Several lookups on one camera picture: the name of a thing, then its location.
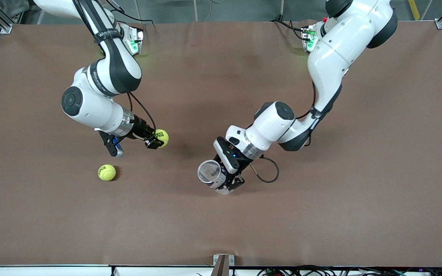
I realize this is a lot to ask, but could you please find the brown table cover sheet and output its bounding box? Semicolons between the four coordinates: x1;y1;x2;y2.
0;19;442;268

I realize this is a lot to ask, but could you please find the metal bracket with brown post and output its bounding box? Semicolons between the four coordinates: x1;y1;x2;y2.
213;254;235;276

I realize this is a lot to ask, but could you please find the black cable bundle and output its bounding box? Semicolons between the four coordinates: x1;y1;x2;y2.
257;264;442;276

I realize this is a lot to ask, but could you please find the thin grey floor cable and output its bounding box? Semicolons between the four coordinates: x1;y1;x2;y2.
196;0;225;22

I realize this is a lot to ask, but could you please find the black right arm base cable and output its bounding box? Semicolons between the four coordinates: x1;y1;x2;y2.
106;0;154;26

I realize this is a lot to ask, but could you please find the black left arm base cable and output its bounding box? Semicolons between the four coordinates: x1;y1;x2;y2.
270;18;310;41

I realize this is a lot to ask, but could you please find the blue white Wilson ball can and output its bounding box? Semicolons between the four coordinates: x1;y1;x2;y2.
197;159;232;195

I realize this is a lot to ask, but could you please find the black arm base cable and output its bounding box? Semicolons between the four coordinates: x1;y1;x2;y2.
106;0;154;26
270;18;310;41

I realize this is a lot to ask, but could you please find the white table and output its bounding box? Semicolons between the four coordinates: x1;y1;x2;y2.
0;264;442;276

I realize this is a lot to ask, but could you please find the yellow Roland Garros tennis ball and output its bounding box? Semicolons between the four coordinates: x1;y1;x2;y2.
98;164;116;181
153;129;170;148

